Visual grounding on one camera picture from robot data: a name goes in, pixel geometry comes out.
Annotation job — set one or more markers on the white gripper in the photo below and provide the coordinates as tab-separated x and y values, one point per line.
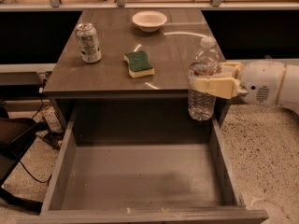
261	80

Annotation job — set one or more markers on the clear plastic water bottle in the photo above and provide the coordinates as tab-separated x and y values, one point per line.
206	62

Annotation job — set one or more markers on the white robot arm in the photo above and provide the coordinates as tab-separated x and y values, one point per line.
288	94

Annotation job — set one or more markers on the open grey top drawer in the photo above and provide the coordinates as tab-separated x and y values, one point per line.
142	164

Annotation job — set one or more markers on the green and yellow sponge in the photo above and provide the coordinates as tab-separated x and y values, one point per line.
138	64

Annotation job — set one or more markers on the white paper bowl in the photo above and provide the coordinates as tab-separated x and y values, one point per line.
149	21

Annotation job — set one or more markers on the grey cabinet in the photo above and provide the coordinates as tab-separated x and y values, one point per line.
140	83

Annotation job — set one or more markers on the silver soda can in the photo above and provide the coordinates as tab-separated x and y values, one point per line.
88	42

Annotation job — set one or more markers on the black chair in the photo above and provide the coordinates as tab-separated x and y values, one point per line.
16	136

